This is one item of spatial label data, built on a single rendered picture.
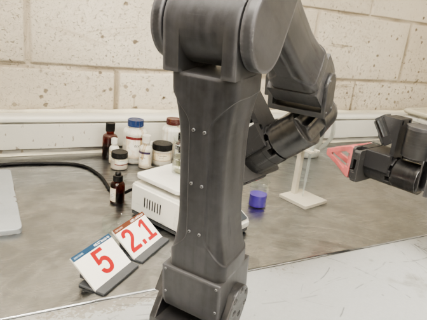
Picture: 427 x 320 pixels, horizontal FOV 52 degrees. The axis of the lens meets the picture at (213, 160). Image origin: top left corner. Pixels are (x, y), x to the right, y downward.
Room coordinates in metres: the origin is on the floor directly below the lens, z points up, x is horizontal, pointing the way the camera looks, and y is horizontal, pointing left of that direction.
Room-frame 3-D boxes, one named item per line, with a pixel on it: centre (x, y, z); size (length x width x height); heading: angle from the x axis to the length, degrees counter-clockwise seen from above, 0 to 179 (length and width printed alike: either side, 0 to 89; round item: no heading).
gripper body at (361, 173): (0.83, -0.33, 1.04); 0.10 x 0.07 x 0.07; 132
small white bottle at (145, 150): (1.06, 0.17, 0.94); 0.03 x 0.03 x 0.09
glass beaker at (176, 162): (0.82, 0.06, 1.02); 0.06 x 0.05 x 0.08; 54
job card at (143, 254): (0.66, 0.11, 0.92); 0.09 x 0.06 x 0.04; 159
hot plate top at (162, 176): (0.80, 0.06, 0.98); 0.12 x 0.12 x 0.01; 53
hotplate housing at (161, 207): (0.78, 0.04, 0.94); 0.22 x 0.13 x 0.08; 53
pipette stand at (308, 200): (0.96, -0.22, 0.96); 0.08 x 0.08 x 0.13; 42
